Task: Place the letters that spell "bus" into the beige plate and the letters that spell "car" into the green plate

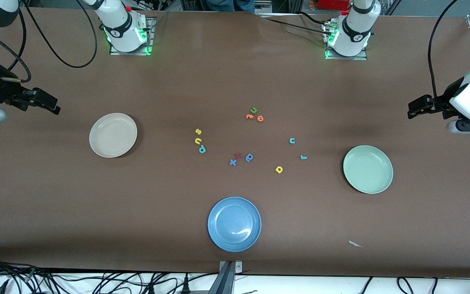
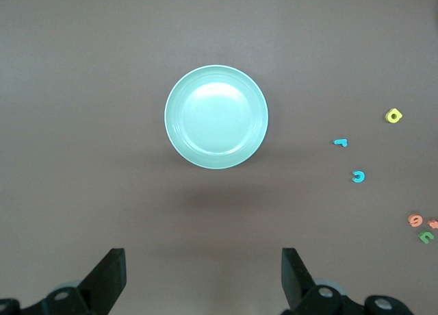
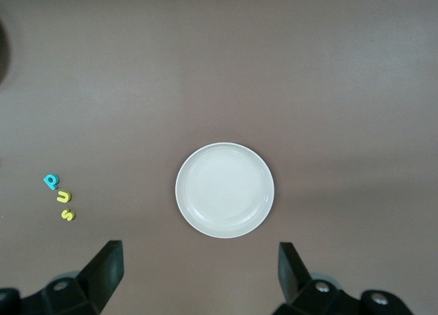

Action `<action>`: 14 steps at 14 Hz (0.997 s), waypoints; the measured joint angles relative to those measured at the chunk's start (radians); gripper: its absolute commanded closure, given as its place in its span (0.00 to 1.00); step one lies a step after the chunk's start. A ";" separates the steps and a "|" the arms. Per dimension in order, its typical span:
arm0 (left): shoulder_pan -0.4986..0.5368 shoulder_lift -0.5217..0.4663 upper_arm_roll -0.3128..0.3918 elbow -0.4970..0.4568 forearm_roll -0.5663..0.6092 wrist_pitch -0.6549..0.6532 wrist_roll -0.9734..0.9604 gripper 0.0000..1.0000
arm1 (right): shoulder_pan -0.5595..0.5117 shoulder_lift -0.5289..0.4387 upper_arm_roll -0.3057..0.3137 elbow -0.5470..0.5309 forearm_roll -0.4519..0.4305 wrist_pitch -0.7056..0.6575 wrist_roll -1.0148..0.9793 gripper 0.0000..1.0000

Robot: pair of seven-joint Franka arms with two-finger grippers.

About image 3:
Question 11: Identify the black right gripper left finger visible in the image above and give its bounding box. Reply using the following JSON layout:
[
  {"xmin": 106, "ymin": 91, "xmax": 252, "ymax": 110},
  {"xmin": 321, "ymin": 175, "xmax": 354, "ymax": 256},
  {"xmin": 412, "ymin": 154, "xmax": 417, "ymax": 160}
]
[{"xmin": 0, "ymin": 240, "xmax": 124, "ymax": 315}]

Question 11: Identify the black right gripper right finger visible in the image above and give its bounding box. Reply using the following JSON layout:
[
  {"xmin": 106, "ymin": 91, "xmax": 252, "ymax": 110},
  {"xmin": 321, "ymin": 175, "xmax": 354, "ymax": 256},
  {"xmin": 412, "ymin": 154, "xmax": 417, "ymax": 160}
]
[{"xmin": 270, "ymin": 242, "xmax": 415, "ymax": 315}]

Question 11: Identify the teal letter p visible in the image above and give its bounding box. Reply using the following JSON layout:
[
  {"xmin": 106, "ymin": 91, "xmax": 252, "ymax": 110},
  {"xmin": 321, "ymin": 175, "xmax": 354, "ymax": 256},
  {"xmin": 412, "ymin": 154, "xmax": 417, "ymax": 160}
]
[{"xmin": 43, "ymin": 173, "xmax": 60, "ymax": 191}]

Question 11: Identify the beige round plate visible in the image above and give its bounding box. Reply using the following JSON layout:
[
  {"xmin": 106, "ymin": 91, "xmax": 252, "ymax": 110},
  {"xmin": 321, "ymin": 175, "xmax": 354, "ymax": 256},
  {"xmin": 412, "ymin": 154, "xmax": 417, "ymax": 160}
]
[{"xmin": 175, "ymin": 142, "xmax": 275, "ymax": 240}]

